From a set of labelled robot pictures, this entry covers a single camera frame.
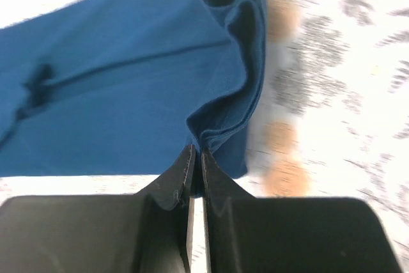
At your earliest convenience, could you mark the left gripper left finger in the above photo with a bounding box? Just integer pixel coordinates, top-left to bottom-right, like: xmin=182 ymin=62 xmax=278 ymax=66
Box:
xmin=1 ymin=146 xmax=196 ymax=272

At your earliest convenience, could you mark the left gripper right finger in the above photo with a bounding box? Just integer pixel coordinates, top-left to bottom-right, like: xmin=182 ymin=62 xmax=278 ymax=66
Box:
xmin=201 ymin=151 xmax=401 ymax=273

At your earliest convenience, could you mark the floral table cloth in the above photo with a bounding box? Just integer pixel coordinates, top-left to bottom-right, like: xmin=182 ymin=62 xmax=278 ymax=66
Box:
xmin=1 ymin=0 xmax=408 ymax=272

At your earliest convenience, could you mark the blue t shirt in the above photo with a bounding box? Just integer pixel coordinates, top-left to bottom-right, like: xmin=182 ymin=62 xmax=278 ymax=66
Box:
xmin=1 ymin=0 xmax=267 ymax=178

